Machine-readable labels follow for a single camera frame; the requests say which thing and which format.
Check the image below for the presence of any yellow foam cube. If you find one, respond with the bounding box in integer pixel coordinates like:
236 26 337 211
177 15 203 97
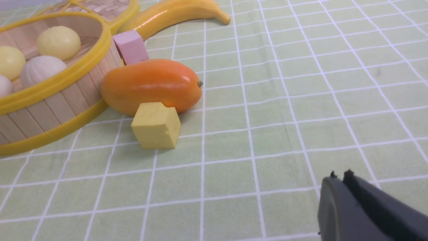
131 102 181 150

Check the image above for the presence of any green checkered tablecloth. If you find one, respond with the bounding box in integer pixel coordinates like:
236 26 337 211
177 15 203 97
1 0 428 241

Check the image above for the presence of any yellow toy banana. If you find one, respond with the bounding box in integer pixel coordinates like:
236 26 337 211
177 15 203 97
117 0 231 40

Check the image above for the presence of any yellow bun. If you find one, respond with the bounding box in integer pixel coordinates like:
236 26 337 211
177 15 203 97
36 26 81 61
0 46 26 80

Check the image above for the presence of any bamboo steamer tray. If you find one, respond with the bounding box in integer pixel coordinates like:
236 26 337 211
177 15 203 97
0 12 123 156

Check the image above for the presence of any orange toy mango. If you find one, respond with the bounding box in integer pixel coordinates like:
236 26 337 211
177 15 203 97
101 59 203 116

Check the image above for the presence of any white bun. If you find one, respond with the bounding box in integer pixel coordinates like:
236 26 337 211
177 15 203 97
0 75 15 98
20 56 67 88

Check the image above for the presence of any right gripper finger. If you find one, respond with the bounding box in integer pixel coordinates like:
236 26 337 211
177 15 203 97
317 170 428 241

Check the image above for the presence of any pink foam cube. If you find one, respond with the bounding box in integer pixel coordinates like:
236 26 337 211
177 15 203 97
113 30 149 65

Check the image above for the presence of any woven bamboo steamer lid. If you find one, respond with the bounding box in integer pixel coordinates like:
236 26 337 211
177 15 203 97
35 0 140 34

